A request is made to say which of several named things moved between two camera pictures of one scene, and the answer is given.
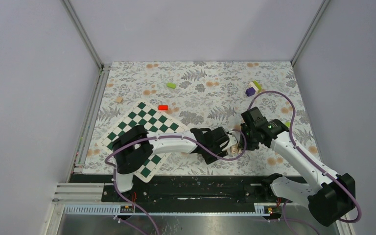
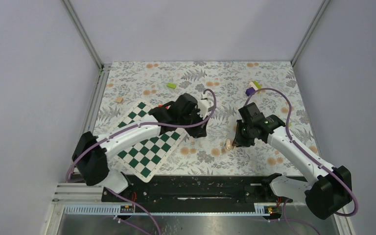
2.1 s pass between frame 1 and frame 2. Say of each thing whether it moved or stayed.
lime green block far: stayed
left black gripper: moved
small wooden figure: moved
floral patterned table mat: stayed
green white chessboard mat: stayed
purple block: stayed
